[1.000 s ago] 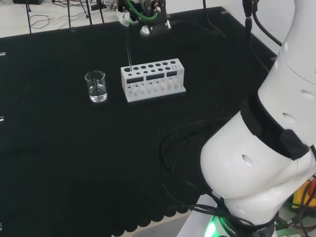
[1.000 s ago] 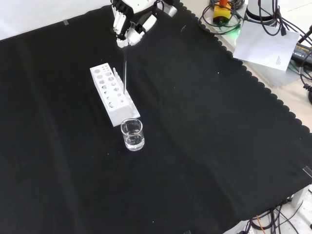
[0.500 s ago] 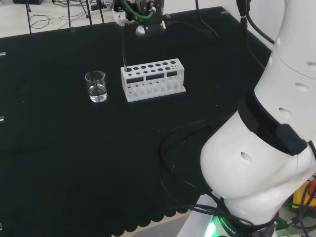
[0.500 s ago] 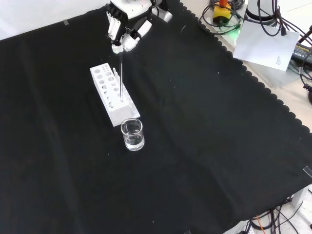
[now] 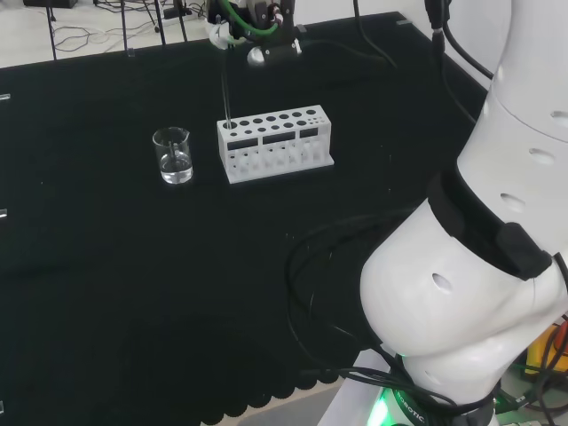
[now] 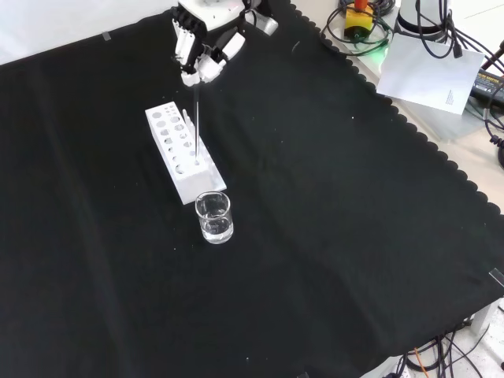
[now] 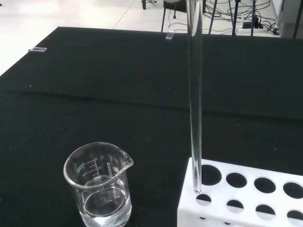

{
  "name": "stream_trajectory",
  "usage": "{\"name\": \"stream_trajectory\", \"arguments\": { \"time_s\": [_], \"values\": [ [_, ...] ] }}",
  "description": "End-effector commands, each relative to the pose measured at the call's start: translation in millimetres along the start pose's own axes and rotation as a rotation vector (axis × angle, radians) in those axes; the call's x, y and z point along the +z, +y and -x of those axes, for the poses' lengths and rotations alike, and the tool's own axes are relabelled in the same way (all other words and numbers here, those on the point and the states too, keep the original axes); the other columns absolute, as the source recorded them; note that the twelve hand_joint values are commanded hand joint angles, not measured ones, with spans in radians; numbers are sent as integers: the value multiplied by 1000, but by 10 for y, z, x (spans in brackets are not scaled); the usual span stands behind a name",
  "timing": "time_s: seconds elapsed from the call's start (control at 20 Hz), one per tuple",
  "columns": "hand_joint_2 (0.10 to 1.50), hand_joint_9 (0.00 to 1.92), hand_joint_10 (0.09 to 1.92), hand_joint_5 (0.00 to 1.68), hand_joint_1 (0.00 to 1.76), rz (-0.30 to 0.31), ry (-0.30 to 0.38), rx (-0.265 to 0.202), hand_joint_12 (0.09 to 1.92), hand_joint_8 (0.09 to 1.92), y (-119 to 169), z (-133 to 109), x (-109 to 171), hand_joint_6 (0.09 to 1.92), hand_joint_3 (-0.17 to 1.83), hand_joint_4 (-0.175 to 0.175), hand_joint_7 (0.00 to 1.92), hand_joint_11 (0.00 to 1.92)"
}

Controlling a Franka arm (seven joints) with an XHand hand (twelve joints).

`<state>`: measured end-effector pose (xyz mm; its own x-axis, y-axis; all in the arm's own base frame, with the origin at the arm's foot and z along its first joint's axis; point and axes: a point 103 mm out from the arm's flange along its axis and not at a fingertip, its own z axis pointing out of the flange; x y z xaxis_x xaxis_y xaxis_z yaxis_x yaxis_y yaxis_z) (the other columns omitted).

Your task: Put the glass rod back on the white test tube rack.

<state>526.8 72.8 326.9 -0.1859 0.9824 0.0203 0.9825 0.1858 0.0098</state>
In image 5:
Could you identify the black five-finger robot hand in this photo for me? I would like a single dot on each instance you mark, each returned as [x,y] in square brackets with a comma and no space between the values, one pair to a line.
[275,49]

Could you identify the clear glass rod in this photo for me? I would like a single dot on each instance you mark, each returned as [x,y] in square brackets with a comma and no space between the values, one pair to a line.
[226,97]

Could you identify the white test tube rack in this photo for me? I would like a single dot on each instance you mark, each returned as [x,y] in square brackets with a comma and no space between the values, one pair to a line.
[275,151]

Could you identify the black tripod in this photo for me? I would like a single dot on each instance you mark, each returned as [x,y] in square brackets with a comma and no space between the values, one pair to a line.
[155,22]

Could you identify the small glass beaker with water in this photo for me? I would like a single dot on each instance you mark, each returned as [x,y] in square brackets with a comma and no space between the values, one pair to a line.
[175,164]

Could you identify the black bench cloth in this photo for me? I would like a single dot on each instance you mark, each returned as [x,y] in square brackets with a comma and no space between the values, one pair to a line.
[133,266]

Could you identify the yellow stop button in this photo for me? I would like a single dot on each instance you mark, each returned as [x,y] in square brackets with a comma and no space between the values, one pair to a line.
[543,350]

